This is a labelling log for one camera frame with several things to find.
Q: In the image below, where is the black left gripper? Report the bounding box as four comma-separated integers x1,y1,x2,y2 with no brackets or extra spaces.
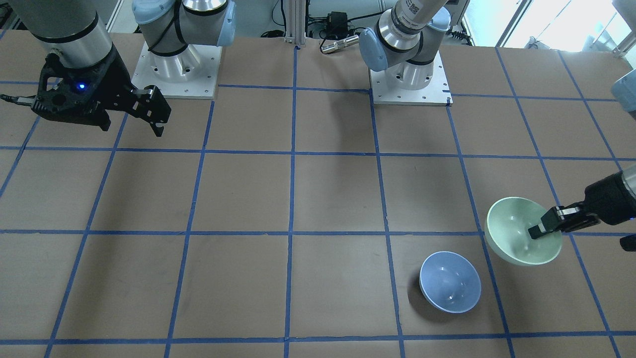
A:
528,172,636,252

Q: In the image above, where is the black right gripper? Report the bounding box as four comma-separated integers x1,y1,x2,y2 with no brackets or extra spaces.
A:
30,47,172,137

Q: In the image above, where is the green bowl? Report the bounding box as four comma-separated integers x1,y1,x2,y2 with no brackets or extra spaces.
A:
485,197,563,267

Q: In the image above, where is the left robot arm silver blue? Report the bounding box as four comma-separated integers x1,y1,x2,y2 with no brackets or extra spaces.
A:
358,0,636,265

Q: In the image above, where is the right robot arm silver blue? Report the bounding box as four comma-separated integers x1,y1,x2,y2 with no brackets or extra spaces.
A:
1,0,237,137

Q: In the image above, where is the blue bowl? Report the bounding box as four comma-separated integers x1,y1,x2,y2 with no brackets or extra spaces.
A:
418,251,482,314

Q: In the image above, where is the black power adapter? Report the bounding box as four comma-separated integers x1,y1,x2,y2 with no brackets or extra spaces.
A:
325,11,348,39

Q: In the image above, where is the silver cylinder tool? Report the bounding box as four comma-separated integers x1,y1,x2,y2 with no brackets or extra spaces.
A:
319,34,359,55

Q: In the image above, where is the aluminium frame post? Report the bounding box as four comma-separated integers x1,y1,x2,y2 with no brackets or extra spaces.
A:
281,0,308,49

